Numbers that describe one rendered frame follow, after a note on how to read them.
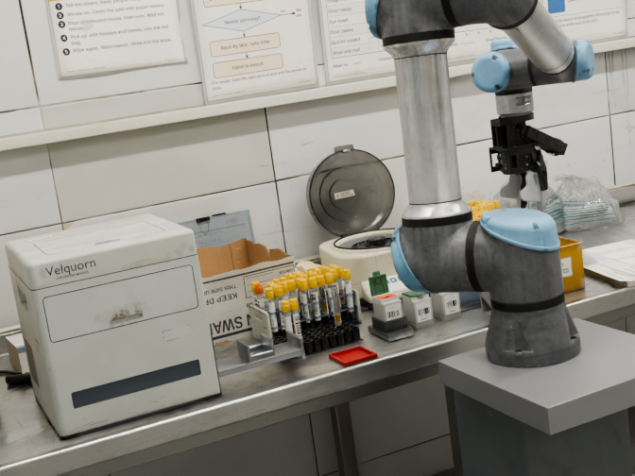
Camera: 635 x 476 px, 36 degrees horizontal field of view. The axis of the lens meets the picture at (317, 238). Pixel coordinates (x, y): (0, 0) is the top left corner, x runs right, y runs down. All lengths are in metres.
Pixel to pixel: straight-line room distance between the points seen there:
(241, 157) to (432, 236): 0.89
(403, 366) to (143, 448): 0.50
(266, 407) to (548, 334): 0.50
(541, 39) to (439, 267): 0.43
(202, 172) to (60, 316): 0.80
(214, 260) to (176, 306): 0.63
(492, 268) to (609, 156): 1.43
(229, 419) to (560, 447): 0.55
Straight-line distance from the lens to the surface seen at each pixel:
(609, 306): 2.09
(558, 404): 1.43
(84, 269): 1.63
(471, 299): 2.07
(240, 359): 1.79
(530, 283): 1.55
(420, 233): 1.59
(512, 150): 2.03
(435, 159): 1.58
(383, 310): 1.90
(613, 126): 2.96
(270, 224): 2.41
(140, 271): 1.65
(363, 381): 1.80
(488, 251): 1.56
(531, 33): 1.69
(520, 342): 1.58
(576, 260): 2.11
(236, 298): 2.03
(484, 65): 1.91
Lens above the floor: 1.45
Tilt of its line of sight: 11 degrees down
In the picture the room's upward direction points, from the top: 8 degrees counter-clockwise
